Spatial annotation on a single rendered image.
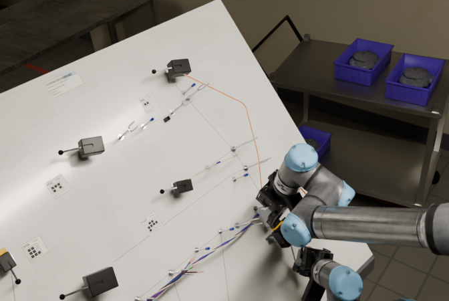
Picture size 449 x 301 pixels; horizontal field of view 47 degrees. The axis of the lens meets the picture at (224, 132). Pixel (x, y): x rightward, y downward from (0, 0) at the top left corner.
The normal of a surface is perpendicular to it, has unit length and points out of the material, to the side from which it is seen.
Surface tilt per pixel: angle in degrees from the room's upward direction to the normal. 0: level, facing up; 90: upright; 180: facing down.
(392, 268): 0
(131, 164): 48
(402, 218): 35
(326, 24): 90
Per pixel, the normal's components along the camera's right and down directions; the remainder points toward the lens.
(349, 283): 0.19, -0.05
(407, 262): -0.08, -0.81
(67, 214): 0.45, -0.25
